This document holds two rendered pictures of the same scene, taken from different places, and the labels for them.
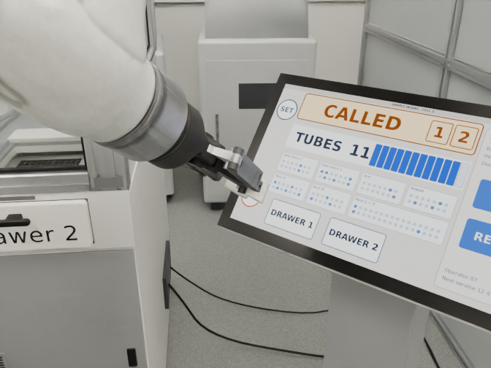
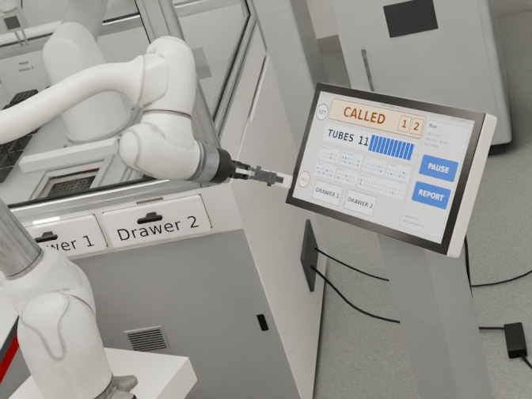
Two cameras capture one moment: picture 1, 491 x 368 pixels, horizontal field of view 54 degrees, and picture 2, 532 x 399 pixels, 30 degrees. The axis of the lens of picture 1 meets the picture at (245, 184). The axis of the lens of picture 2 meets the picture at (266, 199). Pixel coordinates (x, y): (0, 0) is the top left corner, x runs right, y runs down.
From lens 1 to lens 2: 1.64 m
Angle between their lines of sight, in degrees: 19
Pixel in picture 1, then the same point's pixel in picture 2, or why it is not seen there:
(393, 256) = (380, 210)
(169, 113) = (208, 162)
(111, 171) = not seen: hidden behind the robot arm
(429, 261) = (397, 211)
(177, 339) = (334, 326)
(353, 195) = (359, 172)
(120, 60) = (182, 152)
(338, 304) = (385, 251)
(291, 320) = not seen: hidden behind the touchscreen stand
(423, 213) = (395, 180)
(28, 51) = (151, 161)
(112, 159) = not seen: hidden behind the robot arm
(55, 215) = (180, 210)
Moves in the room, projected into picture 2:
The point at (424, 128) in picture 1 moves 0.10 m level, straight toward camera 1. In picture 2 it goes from (397, 121) to (377, 143)
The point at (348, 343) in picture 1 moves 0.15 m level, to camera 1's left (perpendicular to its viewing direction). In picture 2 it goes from (400, 279) to (343, 286)
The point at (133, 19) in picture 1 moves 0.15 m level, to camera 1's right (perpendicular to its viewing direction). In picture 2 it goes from (185, 133) to (254, 122)
